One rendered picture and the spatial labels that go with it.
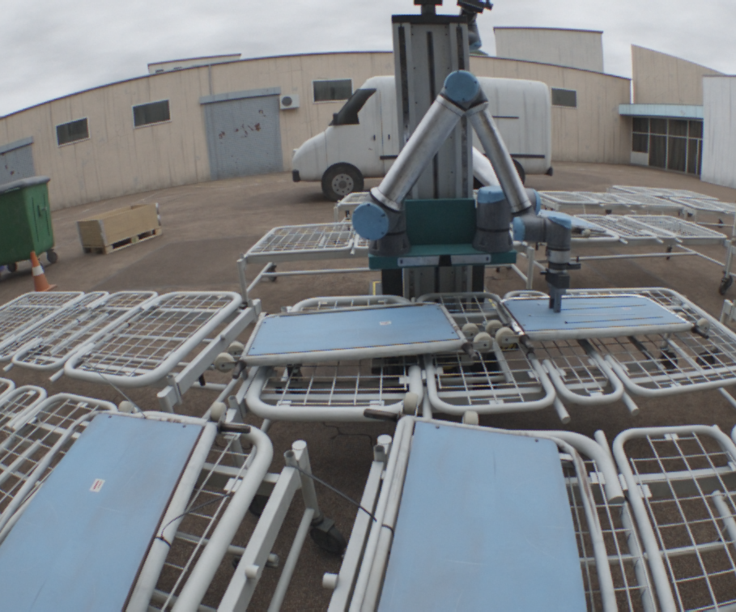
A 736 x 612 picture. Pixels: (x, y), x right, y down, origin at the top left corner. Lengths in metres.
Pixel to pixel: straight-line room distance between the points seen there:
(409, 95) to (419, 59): 0.19
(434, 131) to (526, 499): 1.20
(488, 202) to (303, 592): 1.62
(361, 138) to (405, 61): 6.47
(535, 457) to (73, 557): 0.98
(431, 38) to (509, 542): 1.92
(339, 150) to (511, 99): 3.66
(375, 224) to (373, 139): 6.85
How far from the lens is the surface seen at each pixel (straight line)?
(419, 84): 2.03
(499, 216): 1.87
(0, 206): 6.96
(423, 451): 0.92
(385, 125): 8.46
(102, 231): 6.90
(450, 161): 2.04
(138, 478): 1.05
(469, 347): 1.34
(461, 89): 1.54
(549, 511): 0.88
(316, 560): 1.46
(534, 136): 9.34
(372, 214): 1.60
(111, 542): 0.94
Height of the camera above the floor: 1.20
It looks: 22 degrees down
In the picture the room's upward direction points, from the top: 3 degrees counter-clockwise
